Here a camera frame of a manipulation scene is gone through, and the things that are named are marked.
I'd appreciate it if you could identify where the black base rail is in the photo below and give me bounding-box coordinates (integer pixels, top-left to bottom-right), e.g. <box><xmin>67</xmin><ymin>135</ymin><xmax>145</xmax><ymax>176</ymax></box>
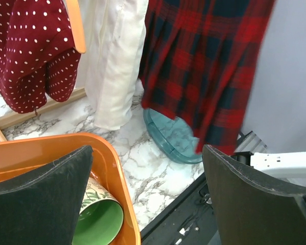
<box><xmin>141</xmin><ymin>174</ymin><xmax>221</xmax><ymax>245</ymax></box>

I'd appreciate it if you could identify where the wooden clothes rack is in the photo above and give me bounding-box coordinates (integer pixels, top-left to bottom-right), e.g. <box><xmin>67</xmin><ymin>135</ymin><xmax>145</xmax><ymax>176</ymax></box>
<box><xmin>0</xmin><ymin>87</ymin><xmax>86</xmax><ymax>141</ymax></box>

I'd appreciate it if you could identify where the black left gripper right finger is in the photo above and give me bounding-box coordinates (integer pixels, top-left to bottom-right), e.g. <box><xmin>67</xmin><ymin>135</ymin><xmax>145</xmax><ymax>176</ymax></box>
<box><xmin>202</xmin><ymin>145</ymin><xmax>306</xmax><ymax>244</ymax></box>

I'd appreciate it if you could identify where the red plaid skirt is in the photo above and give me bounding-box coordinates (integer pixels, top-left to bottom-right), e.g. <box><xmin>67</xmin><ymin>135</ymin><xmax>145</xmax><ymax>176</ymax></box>
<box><xmin>139</xmin><ymin>0</ymin><xmax>275</xmax><ymax>155</ymax></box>

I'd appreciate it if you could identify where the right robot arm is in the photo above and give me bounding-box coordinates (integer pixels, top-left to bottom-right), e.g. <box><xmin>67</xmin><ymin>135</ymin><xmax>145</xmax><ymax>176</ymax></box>
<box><xmin>233</xmin><ymin>152</ymin><xmax>306</xmax><ymax>178</ymax></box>

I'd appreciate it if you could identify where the red polka dot garment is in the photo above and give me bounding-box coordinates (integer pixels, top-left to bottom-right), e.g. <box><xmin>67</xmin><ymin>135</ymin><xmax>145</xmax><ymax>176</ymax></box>
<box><xmin>0</xmin><ymin>0</ymin><xmax>81</xmax><ymax>114</ymax></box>

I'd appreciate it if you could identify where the green floral mug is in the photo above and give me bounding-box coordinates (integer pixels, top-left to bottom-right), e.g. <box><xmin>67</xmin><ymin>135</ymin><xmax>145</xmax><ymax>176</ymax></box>
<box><xmin>72</xmin><ymin>178</ymin><xmax>124</xmax><ymax>245</ymax></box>

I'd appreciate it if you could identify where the orange plastic bin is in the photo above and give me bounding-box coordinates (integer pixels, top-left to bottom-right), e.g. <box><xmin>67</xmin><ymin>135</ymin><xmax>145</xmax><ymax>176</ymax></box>
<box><xmin>0</xmin><ymin>133</ymin><xmax>141</xmax><ymax>245</ymax></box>

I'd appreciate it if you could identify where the blue transparent tray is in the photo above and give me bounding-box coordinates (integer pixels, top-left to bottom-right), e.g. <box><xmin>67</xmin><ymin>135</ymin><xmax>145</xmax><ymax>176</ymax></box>
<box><xmin>143</xmin><ymin>109</ymin><xmax>202</xmax><ymax>164</ymax></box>

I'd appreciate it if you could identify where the white skirt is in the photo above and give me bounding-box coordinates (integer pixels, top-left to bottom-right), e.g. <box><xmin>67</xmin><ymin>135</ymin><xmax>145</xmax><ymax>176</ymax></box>
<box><xmin>76</xmin><ymin>0</ymin><xmax>148</xmax><ymax>130</ymax></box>

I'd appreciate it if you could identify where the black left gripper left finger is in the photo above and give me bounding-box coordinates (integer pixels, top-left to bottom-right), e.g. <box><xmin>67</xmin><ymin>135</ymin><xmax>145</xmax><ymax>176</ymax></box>
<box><xmin>0</xmin><ymin>145</ymin><xmax>93</xmax><ymax>245</ymax></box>

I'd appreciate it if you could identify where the orange hanger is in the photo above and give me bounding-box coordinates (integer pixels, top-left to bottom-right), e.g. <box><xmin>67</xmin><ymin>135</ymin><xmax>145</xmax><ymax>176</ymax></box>
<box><xmin>66</xmin><ymin>0</ymin><xmax>86</xmax><ymax>54</ymax></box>

